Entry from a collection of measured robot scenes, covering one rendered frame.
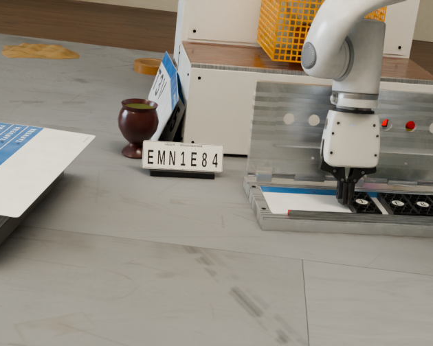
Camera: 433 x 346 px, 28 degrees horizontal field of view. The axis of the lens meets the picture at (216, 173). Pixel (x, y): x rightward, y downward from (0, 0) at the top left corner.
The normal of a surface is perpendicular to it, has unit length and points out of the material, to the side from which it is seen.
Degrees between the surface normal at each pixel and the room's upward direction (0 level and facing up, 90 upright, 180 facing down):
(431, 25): 90
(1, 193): 0
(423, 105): 83
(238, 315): 0
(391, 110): 83
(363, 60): 79
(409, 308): 0
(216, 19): 90
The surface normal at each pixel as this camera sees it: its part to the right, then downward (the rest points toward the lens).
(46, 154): 0.11, -0.93
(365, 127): 0.22, 0.12
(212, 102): 0.13, 0.36
